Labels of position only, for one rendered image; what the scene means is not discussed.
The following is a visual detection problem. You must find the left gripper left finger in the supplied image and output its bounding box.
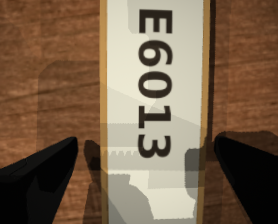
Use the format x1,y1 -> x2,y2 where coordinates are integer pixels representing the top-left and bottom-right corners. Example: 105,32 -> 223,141
0,137 -> 78,224

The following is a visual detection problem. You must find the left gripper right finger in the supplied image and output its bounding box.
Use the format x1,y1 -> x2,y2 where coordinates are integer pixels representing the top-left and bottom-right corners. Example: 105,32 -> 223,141
214,136 -> 278,224

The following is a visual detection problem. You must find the white welding electrode pack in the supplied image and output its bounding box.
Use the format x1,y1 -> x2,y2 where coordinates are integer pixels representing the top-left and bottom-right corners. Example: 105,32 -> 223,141
100,0 -> 210,224

